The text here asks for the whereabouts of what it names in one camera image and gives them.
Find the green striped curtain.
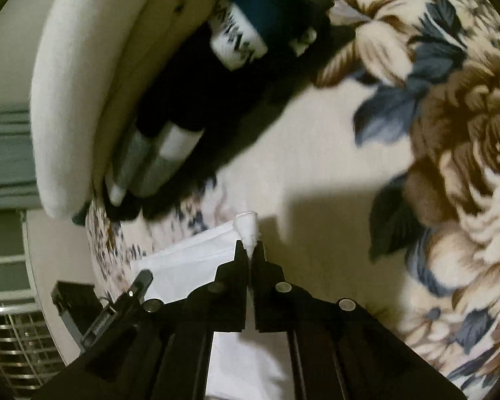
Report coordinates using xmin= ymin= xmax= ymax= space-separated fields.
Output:
xmin=0 ymin=106 xmax=41 ymax=210

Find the white wire basket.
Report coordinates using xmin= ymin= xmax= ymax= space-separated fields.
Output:
xmin=0 ymin=301 xmax=65 ymax=399

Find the black patterned folded garment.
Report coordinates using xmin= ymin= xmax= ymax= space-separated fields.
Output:
xmin=103 ymin=0 xmax=333 ymax=220

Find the folded white garment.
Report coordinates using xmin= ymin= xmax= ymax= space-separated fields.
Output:
xmin=30 ymin=0 xmax=147 ymax=219

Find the window frame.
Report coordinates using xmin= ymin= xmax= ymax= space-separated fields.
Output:
xmin=0 ymin=210 xmax=36 ymax=313

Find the white t-shirt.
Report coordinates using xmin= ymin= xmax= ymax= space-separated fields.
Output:
xmin=131 ymin=211 xmax=295 ymax=399

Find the floral bed blanket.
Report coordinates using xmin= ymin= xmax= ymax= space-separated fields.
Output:
xmin=87 ymin=0 xmax=500 ymax=399

